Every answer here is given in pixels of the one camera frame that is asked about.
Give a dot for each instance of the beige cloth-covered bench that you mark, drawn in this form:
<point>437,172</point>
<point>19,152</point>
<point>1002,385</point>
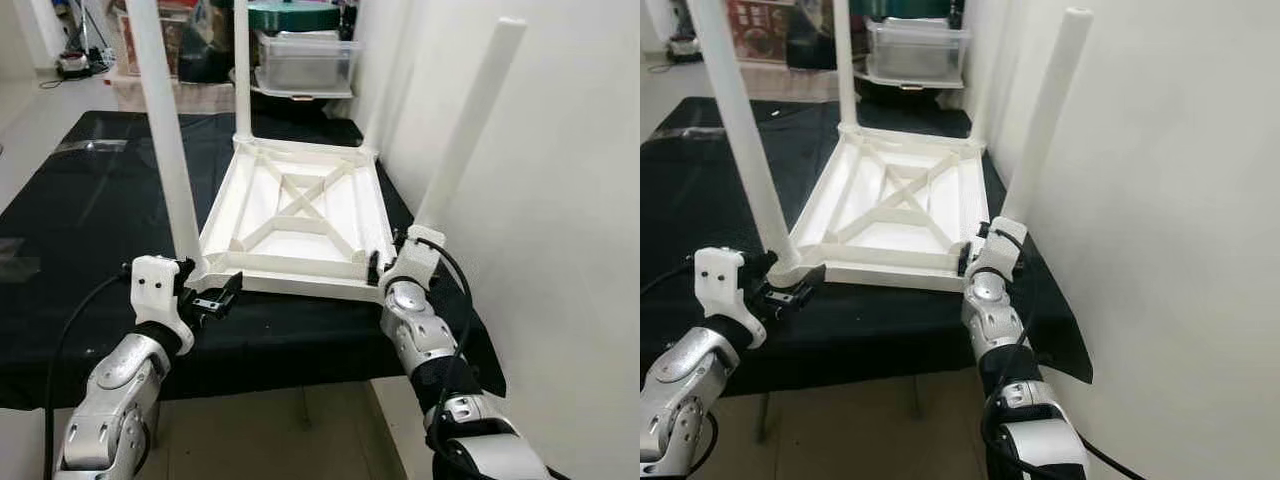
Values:
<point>800,82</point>
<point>215,95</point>

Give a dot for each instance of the green pot lid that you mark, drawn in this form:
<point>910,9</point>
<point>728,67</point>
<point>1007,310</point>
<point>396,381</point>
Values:
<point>900,8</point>
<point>295,15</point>

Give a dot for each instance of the white plastic table top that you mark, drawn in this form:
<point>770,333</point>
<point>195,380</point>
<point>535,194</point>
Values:
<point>885,225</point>
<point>290,235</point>

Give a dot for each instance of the red food-print box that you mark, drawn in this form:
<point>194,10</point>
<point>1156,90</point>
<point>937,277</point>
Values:
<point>770,30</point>
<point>172,40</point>

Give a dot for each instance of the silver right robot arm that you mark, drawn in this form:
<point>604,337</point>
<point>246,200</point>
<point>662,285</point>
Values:
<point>995,320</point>
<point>420,330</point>

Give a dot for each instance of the black tablecloth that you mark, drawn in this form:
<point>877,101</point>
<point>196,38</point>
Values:
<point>700,200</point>
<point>100,330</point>

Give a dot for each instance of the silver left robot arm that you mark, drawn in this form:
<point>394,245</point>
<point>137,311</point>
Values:
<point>115,400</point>
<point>690,400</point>

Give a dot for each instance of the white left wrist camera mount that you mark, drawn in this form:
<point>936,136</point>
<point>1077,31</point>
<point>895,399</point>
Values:
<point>155,290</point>
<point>720,285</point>

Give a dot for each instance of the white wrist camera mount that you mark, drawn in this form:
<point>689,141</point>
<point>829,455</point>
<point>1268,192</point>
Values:
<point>155,290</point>
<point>1000,250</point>
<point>415,262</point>
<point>720,285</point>

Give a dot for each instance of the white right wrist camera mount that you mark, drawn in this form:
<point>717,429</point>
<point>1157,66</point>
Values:
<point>1000,250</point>
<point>415,262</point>

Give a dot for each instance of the clear plastic storage box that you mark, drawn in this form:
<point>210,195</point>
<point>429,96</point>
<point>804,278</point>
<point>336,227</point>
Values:
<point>915,52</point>
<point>305,65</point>

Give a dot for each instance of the glossy black bag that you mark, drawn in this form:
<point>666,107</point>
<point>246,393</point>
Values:
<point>208,45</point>
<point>812,35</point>

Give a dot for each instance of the clear tape strip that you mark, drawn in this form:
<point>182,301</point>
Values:
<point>90,146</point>

